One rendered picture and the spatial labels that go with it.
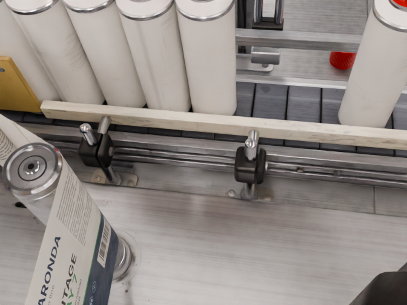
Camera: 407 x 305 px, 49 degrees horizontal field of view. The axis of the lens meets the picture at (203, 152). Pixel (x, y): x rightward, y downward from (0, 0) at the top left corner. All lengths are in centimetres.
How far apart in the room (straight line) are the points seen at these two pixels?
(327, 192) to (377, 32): 20
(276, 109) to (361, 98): 10
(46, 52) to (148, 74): 10
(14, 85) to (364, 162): 38
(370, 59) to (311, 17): 28
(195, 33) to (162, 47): 4
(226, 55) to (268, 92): 12
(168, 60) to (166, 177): 16
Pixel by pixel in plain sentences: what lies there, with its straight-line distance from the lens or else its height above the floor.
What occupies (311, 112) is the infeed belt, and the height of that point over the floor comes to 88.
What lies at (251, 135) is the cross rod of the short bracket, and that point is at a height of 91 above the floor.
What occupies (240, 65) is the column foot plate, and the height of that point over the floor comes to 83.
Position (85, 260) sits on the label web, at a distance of 34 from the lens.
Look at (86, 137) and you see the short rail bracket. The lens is 46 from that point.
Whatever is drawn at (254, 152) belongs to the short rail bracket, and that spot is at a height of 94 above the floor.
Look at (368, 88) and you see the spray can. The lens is 45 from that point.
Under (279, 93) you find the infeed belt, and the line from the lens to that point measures 53.
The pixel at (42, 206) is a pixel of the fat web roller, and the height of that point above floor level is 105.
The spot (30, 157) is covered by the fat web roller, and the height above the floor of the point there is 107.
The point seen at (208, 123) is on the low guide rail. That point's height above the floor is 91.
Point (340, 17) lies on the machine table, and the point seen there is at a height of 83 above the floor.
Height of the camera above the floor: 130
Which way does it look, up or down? 59 degrees down
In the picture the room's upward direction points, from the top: 8 degrees counter-clockwise
